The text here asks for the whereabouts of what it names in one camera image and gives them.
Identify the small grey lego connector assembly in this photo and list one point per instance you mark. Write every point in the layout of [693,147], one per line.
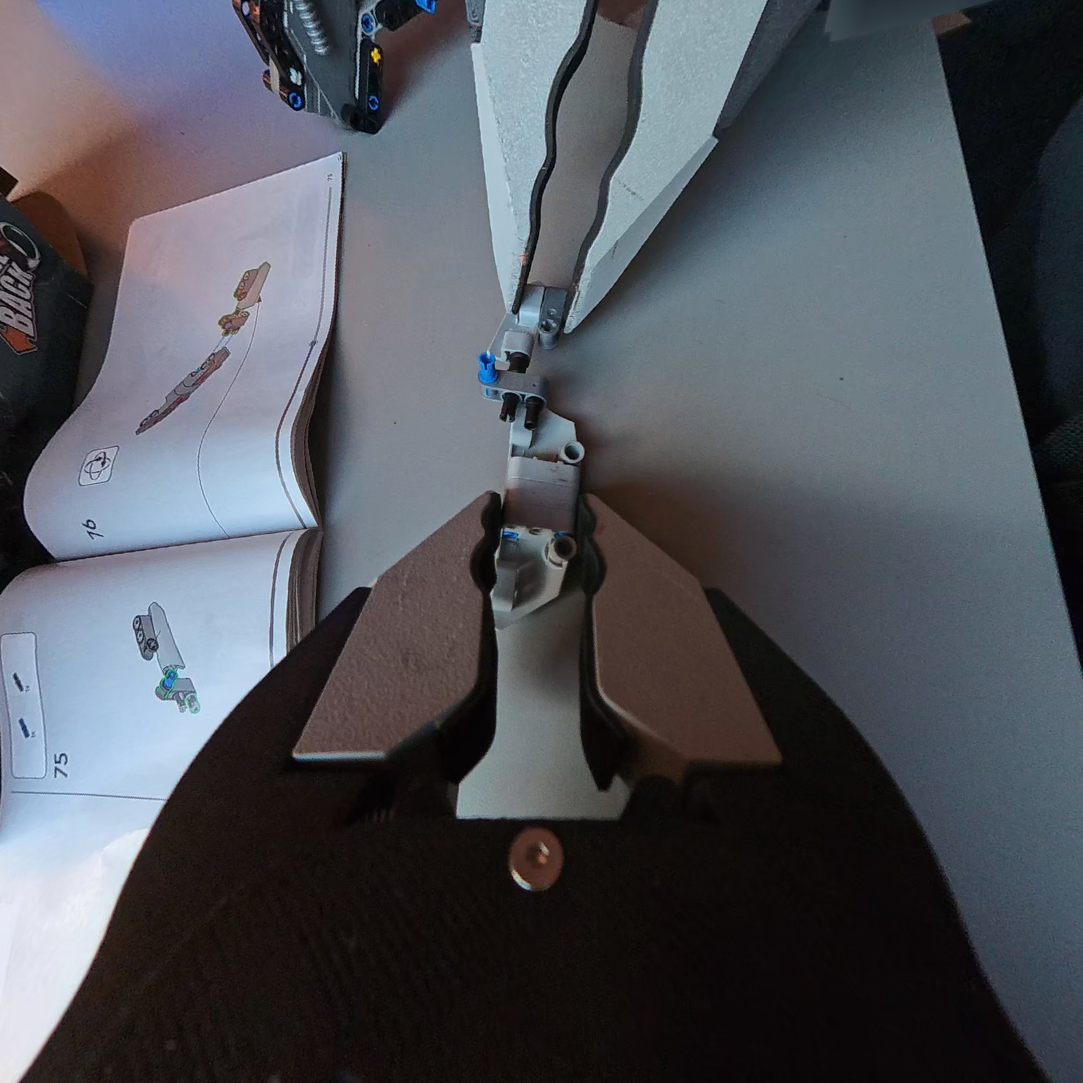
[525,348]

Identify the lego instruction booklet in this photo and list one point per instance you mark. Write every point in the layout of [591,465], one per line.
[210,424]

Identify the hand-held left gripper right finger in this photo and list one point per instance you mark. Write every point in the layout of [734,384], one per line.
[669,668]

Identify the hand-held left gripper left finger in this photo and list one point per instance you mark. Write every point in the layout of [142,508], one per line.
[399,652]

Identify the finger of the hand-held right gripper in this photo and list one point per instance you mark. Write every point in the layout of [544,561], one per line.
[516,102]
[685,102]

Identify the grey lego panel assembly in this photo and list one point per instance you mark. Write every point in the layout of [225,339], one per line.
[543,493]

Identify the lego monster truck box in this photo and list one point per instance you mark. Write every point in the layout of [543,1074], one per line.
[33,362]

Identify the dark lego truck chassis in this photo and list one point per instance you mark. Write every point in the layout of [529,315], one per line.
[338,59]

